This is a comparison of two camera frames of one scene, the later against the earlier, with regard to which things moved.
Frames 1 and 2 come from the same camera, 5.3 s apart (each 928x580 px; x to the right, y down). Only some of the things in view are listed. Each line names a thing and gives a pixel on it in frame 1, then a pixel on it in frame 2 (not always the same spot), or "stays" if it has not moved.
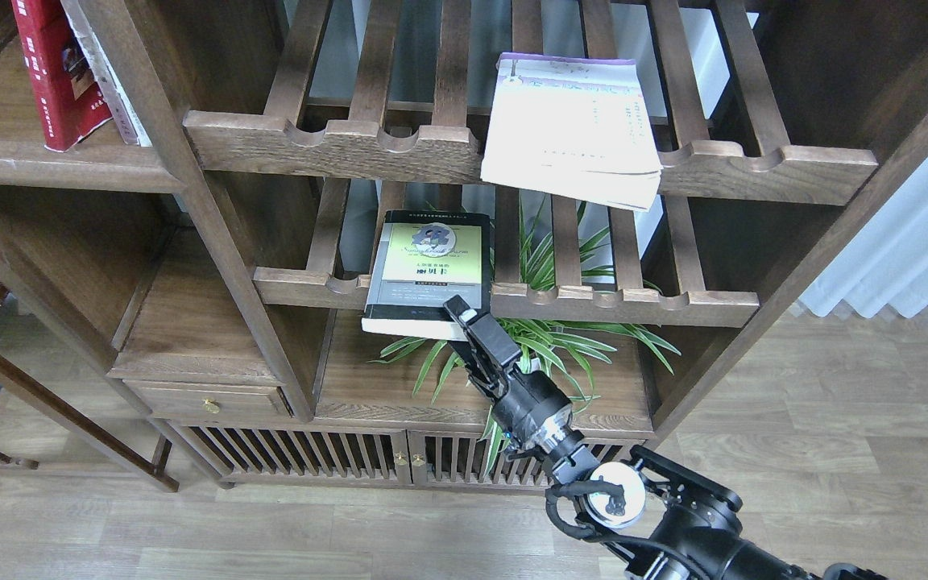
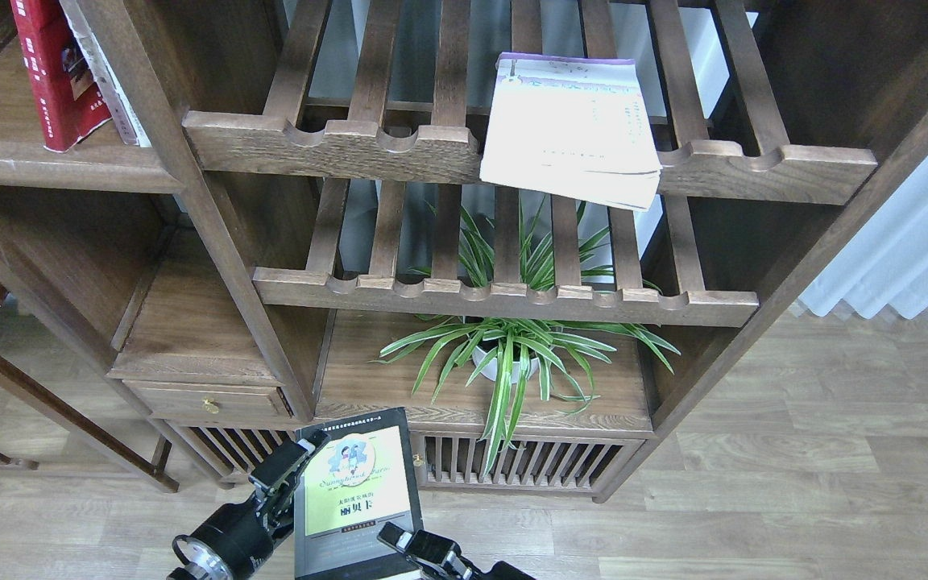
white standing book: (132, 126) stays
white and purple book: (573, 126) stays
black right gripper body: (531, 410) -> (502, 570)
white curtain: (923, 249) stays
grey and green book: (421, 259) -> (361, 476)
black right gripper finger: (486, 329) -> (425, 544)
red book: (68, 94) stays
